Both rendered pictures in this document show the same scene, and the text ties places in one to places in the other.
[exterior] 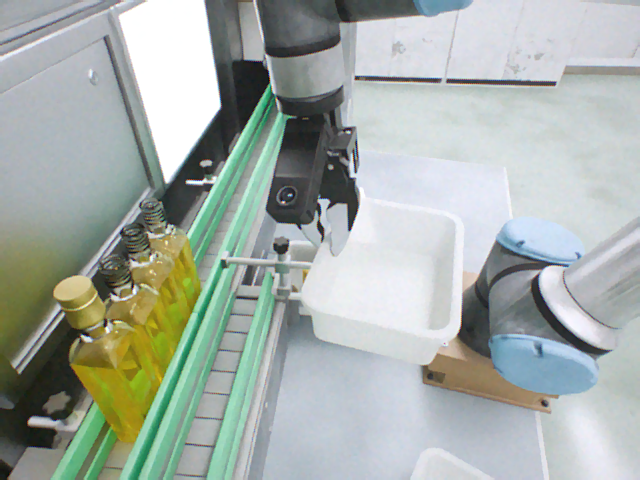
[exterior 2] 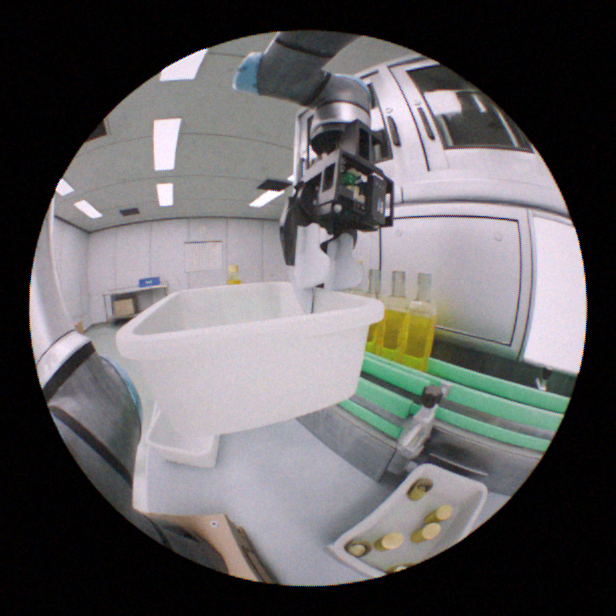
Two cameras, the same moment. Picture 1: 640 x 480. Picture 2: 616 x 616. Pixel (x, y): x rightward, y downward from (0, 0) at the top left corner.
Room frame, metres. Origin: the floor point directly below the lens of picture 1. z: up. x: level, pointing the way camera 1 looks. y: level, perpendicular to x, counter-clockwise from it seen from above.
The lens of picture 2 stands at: (0.56, -0.16, 1.15)
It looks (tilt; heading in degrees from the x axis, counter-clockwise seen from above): 12 degrees down; 137
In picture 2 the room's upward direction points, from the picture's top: straight up
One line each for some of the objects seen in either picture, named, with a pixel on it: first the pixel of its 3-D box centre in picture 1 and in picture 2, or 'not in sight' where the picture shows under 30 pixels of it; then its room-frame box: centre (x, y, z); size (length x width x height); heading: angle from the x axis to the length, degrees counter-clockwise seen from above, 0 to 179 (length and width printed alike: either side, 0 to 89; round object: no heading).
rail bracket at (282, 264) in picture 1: (269, 266); (427, 416); (0.54, 0.09, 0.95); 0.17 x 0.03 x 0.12; 84
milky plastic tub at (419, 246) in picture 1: (385, 278); (242, 337); (0.38, -0.09, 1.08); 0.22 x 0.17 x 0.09; 164
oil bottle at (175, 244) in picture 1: (175, 283); (415, 350); (0.46, 0.23, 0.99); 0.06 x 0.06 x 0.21; 84
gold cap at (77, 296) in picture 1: (80, 301); not in sight; (0.29, 0.24, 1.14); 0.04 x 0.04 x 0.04
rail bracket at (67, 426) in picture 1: (61, 428); not in sight; (0.26, 0.32, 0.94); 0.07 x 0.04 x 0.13; 84
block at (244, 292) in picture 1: (264, 302); (412, 448); (0.54, 0.11, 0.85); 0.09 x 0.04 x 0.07; 84
